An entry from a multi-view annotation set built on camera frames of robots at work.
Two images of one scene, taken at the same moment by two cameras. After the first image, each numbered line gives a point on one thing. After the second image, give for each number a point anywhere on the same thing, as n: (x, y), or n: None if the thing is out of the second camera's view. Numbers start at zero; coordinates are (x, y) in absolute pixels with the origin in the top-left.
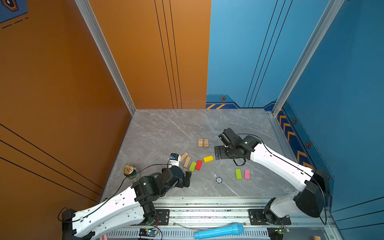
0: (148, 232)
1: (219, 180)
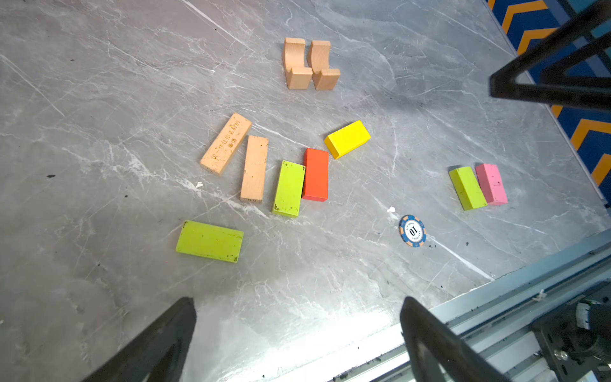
0: None
1: (413, 231)
